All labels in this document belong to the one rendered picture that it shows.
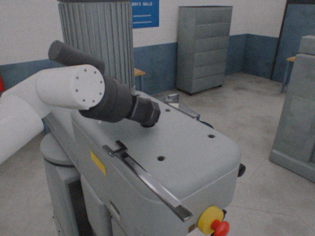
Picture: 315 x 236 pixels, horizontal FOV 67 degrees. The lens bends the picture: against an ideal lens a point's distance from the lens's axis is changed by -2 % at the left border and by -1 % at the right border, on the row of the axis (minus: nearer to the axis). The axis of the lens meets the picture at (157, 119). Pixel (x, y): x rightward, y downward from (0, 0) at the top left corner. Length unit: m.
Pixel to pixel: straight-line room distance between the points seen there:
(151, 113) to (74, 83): 0.20
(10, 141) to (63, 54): 0.16
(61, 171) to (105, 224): 0.33
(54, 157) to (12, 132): 0.79
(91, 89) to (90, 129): 0.25
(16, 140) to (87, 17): 0.40
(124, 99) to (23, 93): 0.17
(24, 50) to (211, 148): 4.41
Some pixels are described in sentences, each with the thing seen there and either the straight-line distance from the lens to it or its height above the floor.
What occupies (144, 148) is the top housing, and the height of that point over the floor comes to 1.89.
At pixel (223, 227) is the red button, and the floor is 1.78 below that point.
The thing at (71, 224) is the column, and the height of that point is 1.25.
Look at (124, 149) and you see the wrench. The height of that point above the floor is 1.90.
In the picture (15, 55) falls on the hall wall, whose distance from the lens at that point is 4.75.
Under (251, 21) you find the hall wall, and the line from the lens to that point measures 8.21.
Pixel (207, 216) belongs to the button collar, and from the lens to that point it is 0.53.
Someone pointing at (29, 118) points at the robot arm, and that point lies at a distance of 0.37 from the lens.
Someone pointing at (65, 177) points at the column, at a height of 1.52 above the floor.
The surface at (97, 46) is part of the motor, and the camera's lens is 0.67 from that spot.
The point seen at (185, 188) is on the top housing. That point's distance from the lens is 0.44.
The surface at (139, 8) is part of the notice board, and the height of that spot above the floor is 1.97.
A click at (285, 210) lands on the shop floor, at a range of 3.28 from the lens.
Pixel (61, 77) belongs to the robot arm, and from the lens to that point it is 0.39.
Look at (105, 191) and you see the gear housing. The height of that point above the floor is 1.70.
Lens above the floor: 2.17
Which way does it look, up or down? 27 degrees down
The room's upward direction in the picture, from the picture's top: straight up
